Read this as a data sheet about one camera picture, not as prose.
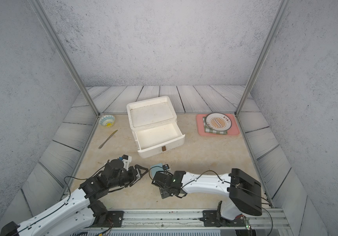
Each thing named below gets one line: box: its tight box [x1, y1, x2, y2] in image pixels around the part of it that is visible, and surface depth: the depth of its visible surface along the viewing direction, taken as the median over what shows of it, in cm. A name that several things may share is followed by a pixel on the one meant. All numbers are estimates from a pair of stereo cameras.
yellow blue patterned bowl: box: [98, 114, 116, 128], surface depth 117 cm
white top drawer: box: [134, 121, 186, 159], surface depth 85 cm
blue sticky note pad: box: [150, 162, 164, 179], surface depth 68 cm
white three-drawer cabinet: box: [126, 95, 186, 159], surface depth 88 cm
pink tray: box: [196, 113, 240, 136], surface depth 113 cm
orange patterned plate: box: [205, 112, 232, 132], surface depth 117 cm
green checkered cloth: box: [202, 116, 228, 135], surface depth 110 cm
